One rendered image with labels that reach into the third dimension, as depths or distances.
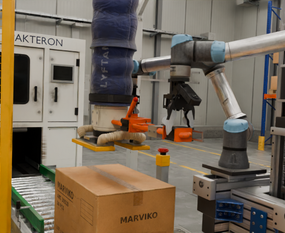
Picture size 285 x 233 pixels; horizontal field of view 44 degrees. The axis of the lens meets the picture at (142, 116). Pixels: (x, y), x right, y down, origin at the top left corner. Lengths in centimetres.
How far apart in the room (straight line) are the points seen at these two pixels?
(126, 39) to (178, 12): 1073
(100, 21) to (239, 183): 102
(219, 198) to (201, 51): 75
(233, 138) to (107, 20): 83
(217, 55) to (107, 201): 75
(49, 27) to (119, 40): 888
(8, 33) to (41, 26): 846
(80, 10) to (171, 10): 319
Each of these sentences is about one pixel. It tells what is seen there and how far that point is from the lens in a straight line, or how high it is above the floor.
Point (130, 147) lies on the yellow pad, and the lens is 171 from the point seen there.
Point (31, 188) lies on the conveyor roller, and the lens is 322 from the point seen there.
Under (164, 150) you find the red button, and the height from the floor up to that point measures 103.
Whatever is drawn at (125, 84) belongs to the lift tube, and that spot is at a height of 142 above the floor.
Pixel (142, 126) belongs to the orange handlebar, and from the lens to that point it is 146.
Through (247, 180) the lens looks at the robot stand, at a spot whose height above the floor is 98.
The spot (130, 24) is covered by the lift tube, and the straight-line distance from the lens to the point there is 176.
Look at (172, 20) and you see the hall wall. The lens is 1227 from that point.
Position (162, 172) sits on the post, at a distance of 228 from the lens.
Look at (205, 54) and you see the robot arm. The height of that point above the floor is 152.
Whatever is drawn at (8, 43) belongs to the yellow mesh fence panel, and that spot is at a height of 163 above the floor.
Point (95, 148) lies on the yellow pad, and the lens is 162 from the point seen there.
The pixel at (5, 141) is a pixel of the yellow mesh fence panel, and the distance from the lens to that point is 206.
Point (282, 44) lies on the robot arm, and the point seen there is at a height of 158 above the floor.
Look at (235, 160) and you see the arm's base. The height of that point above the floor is 108.
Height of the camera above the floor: 136
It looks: 3 degrees down
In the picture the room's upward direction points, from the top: 2 degrees clockwise
